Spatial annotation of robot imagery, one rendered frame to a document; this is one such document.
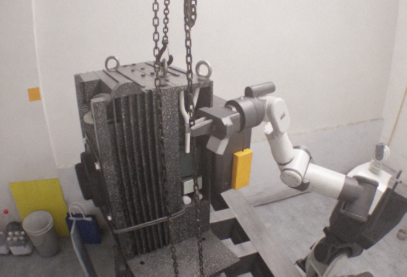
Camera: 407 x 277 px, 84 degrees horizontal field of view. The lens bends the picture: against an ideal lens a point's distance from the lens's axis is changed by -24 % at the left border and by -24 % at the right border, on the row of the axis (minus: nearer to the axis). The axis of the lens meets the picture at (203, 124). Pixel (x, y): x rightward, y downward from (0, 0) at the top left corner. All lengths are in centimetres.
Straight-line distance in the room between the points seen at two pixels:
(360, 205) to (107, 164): 85
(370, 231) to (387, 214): 10
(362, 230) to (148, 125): 92
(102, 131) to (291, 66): 201
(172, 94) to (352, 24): 246
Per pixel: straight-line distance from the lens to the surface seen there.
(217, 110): 73
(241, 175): 113
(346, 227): 121
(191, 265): 122
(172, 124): 98
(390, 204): 115
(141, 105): 93
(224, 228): 185
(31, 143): 233
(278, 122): 80
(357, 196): 99
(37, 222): 269
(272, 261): 158
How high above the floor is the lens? 187
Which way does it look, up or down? 23 degrees down
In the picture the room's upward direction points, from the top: 1 degrees clockwise
